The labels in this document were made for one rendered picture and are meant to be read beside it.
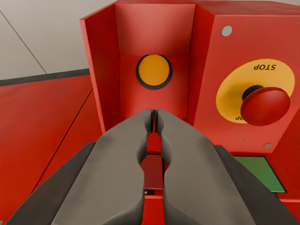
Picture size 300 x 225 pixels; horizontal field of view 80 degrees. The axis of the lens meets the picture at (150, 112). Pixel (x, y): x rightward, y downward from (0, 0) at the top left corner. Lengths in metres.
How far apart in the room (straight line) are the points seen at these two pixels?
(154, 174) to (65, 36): 0.93
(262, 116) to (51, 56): 1.06
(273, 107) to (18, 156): 0.59
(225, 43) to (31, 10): 1.00
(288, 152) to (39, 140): 0.64
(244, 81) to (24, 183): 0.49
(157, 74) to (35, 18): 0.93
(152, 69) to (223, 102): 0.09
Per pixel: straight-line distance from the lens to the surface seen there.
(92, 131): 0.56
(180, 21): 0.24
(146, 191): 0.20
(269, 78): 0.20
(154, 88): 0.24
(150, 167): 0.22
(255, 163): 0.25
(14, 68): 1.28
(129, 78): 0.24
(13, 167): 0.60
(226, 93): 0.19
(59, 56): 1.11
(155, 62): 0.23
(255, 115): 0.18
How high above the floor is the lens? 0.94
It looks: 54 degrees down
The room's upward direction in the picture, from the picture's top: 178 degrees counter-clockwise
